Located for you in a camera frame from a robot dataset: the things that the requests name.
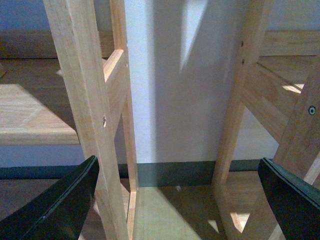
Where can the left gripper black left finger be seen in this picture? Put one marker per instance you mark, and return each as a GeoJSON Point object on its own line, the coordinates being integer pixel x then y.
{"type": "Point", "coordinates": [59, 212]}

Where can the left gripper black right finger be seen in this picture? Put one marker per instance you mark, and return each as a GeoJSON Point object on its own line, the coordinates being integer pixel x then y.
{"type": "Point", "coordinates": [294, 202]}

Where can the wooden shelf rack left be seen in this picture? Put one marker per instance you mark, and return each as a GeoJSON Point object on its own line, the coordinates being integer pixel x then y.
{"type": "Point", "coordinates": [65, 95]}

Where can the wooden shelf rack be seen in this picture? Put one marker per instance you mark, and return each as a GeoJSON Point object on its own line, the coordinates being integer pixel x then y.
{"type": "Point", "coordinates": [277, 78]}
{"type": "Point", "coordinates": [65, 95]}

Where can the wooden shelf rack right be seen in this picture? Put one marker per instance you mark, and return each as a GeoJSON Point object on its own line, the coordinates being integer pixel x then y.
{"type": "Point", "coordinates": [277, 78]}

